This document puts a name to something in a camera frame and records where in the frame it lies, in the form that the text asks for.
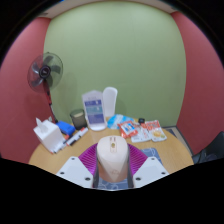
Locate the standing fan with red pole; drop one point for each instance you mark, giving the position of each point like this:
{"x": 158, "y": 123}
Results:
{"x": 44, "y": 71}

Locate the black office chair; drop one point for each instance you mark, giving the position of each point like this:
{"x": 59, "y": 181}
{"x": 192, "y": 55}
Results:
{"x": 211, "y": 150}

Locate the small black object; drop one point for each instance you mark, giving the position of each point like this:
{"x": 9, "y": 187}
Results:
{"x": 141, "y": 120}

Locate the red snack packet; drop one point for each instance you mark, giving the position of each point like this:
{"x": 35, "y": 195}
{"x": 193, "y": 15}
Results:
{"x": 127, "y": 130}

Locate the white tissue box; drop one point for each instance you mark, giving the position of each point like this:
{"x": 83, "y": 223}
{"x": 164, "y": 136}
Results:
{"x": 49, "y": 135}

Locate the clear sign stand, blue print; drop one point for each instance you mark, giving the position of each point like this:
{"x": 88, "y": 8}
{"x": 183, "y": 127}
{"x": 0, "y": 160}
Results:
{"x": 94, "y": 111}

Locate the orange and white snack packet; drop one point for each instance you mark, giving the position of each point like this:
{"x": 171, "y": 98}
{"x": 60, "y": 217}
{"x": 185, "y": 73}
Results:
{"x": 156, "y": 130}

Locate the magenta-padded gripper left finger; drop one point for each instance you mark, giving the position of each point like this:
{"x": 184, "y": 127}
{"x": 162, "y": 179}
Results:
{"x": 87, "y": 159}

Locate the grey-blue patterned mouse pad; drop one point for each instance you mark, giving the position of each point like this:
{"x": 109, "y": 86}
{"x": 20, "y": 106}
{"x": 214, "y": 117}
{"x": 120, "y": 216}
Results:
{"x": 152, "y": 154}

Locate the light blue packet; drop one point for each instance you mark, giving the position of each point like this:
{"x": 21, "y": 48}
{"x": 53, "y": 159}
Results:
{"x": 116, "y": 120}

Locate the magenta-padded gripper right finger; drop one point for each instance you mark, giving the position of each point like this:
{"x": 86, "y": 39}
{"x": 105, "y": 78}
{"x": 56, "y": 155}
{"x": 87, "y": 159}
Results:
{"x": 137, "y": 159}

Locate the dark green cup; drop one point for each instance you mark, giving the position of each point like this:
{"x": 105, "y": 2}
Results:
{"x": 78, "y": 119}

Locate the red-capped whiteboard marker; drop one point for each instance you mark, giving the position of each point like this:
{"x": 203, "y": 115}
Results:
{"x": 77, "y": 136}

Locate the pale pink computer mouse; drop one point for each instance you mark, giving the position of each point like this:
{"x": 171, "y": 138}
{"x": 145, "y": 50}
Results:
{"x": 112, "y": 158}

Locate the blue whiteboard eraser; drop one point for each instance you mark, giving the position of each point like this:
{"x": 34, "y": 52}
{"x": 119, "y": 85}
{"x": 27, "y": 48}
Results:
{"x": 66, "y": 128}

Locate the black whiteboard marker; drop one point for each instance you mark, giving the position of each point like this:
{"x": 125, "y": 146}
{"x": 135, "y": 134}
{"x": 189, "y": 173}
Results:
{"x": 61, "y": 145}

